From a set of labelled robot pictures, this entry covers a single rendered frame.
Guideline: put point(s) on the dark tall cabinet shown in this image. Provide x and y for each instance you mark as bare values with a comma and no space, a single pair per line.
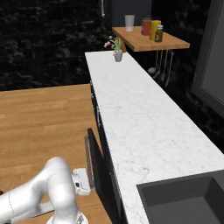
131,8

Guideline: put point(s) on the black counter cabinets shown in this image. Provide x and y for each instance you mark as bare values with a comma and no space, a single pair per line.
97,116

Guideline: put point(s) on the hanging metal turner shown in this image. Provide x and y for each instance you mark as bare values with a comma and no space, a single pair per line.
167,81

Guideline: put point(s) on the olive oil bottle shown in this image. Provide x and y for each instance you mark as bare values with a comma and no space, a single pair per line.
159,35

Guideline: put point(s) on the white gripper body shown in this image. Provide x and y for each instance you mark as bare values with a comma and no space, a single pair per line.
85,182

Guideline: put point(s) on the yellow bottle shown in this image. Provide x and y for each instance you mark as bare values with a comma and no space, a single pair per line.
154,30

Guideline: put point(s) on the hanging metal ladle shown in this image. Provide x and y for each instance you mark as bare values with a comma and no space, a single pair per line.
151,70

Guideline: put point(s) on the dark grey sink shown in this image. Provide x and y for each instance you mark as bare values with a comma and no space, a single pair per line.
186,201

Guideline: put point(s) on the wooden wall shelf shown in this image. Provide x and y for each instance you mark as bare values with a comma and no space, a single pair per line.
145,41

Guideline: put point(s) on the clear drinking glass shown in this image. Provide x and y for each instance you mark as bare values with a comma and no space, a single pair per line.
129,23

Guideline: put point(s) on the red jar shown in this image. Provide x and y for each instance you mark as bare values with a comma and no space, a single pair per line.
146,27

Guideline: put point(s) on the black dishwasher door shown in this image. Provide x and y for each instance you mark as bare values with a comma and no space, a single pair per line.
100,172

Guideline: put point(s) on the hanging metal spoon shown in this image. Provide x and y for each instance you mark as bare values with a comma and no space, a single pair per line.
163,77

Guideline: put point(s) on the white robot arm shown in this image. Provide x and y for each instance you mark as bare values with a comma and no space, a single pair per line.
57,182

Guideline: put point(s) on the dark window frame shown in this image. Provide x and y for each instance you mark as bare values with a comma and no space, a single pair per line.
208,73

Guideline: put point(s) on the grey vase with pink flowers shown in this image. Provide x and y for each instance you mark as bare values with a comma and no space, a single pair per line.
118,54

